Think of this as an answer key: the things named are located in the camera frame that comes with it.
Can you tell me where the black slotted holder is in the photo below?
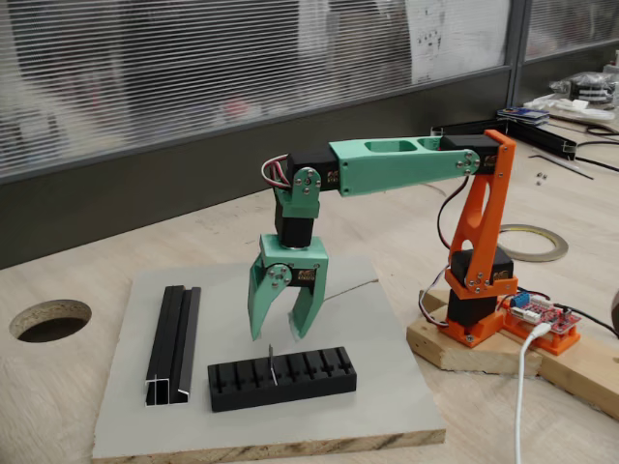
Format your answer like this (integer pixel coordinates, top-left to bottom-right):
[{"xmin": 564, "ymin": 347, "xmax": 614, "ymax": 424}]
[{"xmin": 207, "ymin": 345, "xmax": 359, "ymax": 413}]

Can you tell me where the grey chipboard panel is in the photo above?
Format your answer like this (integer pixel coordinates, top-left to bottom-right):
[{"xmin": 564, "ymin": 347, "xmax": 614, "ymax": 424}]
[{"xmin": 91, "ymin": 254, "xmax": 447, "ymax": 460}]

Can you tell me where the black aluminium profile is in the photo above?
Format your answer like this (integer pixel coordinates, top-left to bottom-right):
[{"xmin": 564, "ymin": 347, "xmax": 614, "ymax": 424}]
[{"xmin": 144, "ymin": 285, "xmax": 202, "ymax": 410}]

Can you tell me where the wooden mounting block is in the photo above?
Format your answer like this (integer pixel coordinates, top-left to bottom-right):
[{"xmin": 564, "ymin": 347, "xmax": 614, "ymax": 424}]
[{"xmin": 405, "ymin": 288, "xmax": 544, "ymax": 379}]

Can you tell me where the red controller board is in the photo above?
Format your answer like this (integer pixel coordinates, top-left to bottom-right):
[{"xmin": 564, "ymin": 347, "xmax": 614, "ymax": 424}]
[{"xmin": 507, "ymin": 287, "xmax": 579, "ymax": 335}]

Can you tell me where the tape roll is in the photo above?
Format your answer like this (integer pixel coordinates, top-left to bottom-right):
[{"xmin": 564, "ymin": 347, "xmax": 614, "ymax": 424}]
[{"xmin": 497, "ymin": 223, "xmax": 571, "ymax": 263}]

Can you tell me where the stack of blue cards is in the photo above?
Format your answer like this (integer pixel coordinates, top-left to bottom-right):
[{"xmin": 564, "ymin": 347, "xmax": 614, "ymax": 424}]
[{"xmin": 496, "ymin": 106, "xmax": 551, "ymax": 128}]

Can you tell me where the black hex key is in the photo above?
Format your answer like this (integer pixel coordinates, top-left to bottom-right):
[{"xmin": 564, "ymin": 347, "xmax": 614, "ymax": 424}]
[{"xmin": 529, "ymin": 153, "xmax": 596, "ymax": 181}]

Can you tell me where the printed paper sheet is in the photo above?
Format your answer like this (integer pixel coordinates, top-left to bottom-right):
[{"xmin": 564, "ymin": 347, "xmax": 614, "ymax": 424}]
[{"xmin": 405, "ymin": 0, "xmax": 513, "ymax": 86}]

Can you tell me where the wooden plank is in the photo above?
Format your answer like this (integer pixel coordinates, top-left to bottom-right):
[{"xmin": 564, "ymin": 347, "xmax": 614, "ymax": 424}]
[{"xmin": 502, "ymin": 333, "xmax": 619, "ymax": 421}]

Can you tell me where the white plastic part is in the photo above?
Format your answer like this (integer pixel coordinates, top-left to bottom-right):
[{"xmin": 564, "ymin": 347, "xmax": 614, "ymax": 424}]
[{"xmin": 524, "ymin": 94, "xmax": 616, "ymax": 125}]

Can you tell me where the black ribbed device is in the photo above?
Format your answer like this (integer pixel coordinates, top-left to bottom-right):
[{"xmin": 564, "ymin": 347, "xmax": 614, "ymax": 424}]
[{"xmin": 550, "ymin": 72, "xmax": 619, "ymax": 105}]

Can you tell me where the white USB cable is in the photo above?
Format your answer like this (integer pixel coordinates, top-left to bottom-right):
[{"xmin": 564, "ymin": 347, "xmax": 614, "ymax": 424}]
[{"xmin": 512, "ymin": 322, "xmax": 550, "ymax": 464}]

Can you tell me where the long black frame profile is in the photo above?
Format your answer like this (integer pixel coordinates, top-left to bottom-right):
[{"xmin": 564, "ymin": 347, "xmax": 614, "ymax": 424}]
[{"xmin": 429, "ymin": 118, "xmax": 579, "ymax": 163}]

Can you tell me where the black power cable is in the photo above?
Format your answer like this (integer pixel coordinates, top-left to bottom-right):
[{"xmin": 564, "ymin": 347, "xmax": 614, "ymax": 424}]
[{"xmin": 553, "ymin": 302, "xmax": 619, "ymax": 339}]

